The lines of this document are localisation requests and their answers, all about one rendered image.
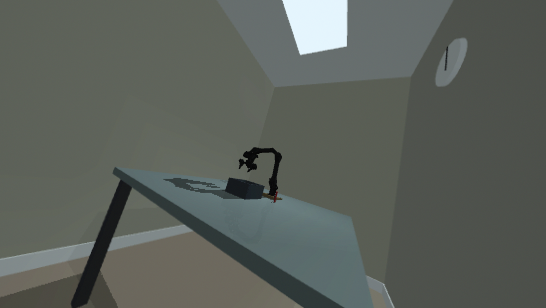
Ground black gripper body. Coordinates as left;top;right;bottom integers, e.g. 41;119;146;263
239;157;257;170

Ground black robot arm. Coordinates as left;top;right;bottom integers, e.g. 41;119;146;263
243;147;282;197

